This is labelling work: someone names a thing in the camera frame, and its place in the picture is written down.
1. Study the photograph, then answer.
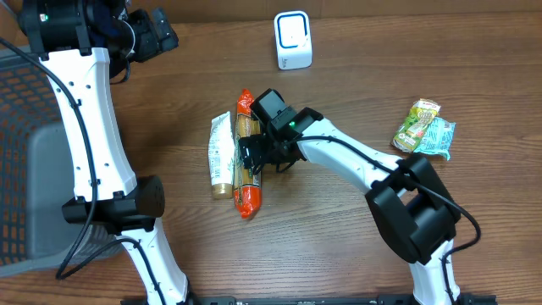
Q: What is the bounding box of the white barcode scanner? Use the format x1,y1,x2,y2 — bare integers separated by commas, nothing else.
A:
274,10,312,70

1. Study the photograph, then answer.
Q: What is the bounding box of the white cream tube gold cap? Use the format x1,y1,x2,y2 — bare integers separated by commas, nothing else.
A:
208,111,235,199

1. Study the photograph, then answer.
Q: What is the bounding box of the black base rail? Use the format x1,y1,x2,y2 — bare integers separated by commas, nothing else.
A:
119,293,498,305

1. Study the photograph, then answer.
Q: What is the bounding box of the teal wipes packet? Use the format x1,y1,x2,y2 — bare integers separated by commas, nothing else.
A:
414,117,456,161

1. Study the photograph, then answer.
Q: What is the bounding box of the grey plastic shopping basket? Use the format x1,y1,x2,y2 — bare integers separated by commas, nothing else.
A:
0,46,124,279

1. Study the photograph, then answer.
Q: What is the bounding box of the green juice carton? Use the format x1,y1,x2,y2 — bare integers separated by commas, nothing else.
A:
390,98,441,153

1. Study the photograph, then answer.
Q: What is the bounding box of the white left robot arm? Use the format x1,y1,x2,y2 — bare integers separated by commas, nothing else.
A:
19,0,193,304

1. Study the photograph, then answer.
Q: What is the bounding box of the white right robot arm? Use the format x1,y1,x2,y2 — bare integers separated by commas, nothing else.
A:
241,89,481,304

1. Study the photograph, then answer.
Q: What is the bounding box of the orange pasta packet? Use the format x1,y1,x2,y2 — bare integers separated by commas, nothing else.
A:
234,89,262,219

